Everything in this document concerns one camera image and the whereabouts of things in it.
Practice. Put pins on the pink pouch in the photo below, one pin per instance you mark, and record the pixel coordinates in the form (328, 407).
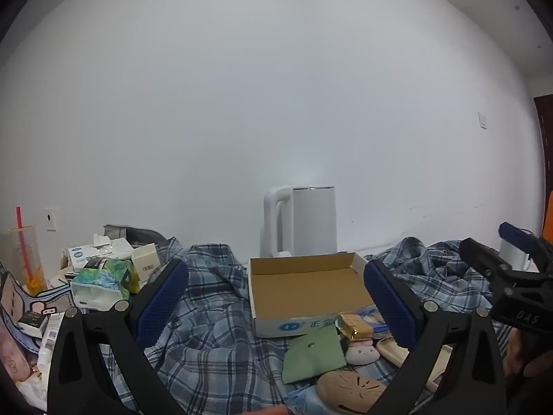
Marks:
(11, 354)

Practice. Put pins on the plastic cup with red straw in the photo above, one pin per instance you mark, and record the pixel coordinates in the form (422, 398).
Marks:
(26, 263)

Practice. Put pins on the white tube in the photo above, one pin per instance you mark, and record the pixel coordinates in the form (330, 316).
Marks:
(49, 341)

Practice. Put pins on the white wall switch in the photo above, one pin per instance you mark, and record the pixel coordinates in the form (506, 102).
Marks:
(482, 121)

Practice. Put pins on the light blue plaid shirt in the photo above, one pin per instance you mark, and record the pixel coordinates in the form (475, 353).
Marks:
(432, 272)

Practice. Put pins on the black green carton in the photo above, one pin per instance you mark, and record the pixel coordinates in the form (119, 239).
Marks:
(96, 263)

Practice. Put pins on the blue plaid bed sheet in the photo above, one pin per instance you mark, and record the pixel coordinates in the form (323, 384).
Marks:
(216, 346)

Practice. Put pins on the green patterned tissue pack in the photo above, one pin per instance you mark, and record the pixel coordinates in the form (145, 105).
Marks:
(101, 287)

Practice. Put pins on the white blue medicine box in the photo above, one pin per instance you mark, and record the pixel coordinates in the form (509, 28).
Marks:
(97, 250)

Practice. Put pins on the dark wooden door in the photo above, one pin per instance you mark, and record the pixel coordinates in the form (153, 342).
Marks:
(545, 138)

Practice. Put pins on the cream cardboard box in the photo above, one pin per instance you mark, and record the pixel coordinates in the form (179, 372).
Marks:
(146, 260)

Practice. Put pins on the cartoon paper bag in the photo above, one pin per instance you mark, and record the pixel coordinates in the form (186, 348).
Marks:
(17, 307)

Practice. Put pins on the person's right hand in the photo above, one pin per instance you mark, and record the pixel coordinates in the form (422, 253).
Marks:
(525, 356)

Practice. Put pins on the beige perforated slipper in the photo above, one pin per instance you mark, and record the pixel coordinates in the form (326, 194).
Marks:
(348, 391)

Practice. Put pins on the beige soft block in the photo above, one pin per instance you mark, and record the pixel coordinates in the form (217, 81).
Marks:
(391, 350)

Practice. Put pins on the pink white plush toy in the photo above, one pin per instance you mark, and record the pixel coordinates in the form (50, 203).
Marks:
(362, 351)

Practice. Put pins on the blue white packet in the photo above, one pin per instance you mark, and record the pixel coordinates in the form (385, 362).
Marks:
(375, 319)

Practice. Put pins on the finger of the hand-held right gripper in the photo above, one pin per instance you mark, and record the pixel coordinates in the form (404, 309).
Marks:
(486, 257)
(516, 233)

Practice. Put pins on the blue plastic bag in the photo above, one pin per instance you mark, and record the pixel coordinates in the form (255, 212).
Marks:
(302, 403)

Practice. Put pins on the small black box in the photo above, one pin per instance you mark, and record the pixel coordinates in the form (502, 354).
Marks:
(32, 323)

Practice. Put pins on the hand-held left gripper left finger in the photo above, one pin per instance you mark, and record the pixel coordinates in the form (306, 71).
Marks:
(162, 300)

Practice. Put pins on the white enamel cup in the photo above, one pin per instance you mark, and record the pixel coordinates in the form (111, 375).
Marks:
(517, 255)

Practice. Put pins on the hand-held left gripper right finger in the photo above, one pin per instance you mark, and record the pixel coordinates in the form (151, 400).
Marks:
(391, 304)

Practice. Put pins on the green snap pouch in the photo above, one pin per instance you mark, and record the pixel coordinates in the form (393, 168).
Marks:
(313, 356)

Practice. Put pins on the gold snack packet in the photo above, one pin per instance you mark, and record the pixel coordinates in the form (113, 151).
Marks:
(353, 327)

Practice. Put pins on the grey fabric bag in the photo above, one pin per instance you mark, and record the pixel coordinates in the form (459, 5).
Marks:
(129, 233)

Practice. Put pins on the orange object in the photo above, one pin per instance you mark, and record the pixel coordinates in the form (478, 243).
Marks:
(549, 216)

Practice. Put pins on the white wall socket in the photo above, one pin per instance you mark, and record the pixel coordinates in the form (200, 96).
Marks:
(51, 219)

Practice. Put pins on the white electric kettle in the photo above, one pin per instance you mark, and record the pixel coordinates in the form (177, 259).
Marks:
(302, 220)

